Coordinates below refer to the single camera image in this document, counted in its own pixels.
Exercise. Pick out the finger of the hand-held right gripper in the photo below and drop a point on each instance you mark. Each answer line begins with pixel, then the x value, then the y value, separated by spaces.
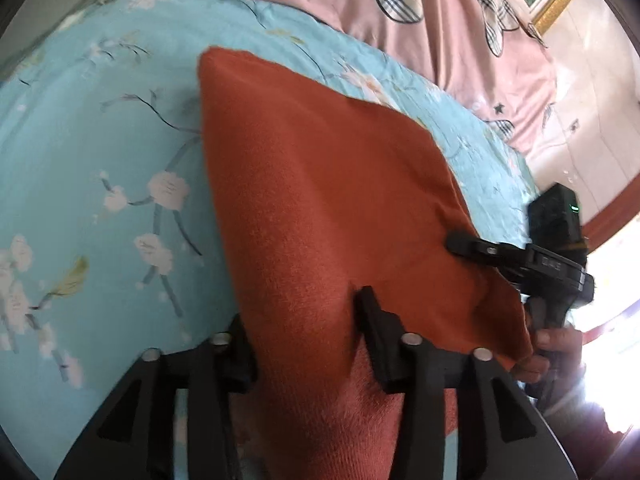
pixel 475 249

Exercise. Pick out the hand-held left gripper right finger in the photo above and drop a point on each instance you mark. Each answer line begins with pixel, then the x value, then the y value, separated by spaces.
pixel 380 340

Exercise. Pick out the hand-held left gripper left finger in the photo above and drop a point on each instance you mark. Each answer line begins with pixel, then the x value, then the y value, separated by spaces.
pixel 235 357

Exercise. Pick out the orange knitted sweater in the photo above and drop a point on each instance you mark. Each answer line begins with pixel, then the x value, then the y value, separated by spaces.
pixel 320 200

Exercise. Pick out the person's right hand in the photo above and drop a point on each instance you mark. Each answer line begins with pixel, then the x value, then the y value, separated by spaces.
pixel 555 342

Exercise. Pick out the pink duvet with plaid hearts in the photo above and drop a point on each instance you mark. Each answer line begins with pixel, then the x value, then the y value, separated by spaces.
pixel 440 50

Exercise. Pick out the light blue floral quilt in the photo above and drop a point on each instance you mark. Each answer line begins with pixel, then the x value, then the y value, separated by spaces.
pixel 90 170

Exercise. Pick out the green pillow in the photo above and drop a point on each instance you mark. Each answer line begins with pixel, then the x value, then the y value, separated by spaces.
pixel 35 25

